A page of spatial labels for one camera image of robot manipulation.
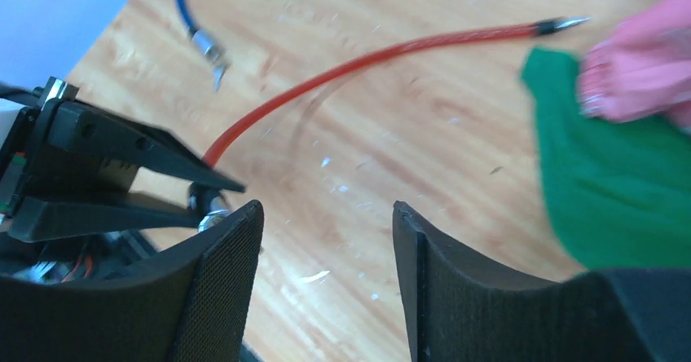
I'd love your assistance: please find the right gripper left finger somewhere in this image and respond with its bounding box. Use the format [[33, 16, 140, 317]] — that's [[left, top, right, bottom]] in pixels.
[[1, 200, 264, 362]]

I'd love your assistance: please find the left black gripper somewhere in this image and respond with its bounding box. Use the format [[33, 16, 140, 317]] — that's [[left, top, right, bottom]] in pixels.
[[1, 77, 246, 273]]

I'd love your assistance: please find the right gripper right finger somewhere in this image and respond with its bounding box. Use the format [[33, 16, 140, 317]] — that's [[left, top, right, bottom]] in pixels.
[[392, 201, 690, 361]]

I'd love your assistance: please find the red cable lock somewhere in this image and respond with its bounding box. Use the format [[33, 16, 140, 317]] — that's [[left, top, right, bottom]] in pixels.
[[189, 17, 588, 232]]

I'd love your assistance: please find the green t-shirt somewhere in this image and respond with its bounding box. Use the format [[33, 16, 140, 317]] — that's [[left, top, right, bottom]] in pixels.
[[522, 47, 690, 268]]

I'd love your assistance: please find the pink patterned garment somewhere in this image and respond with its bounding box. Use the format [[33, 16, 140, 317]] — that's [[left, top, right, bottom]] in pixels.
[[576, 0, 690, 134]]

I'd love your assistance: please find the blue cable lock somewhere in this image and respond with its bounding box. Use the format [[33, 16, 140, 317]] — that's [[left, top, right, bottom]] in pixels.
[[175, 0, 229, 92]]

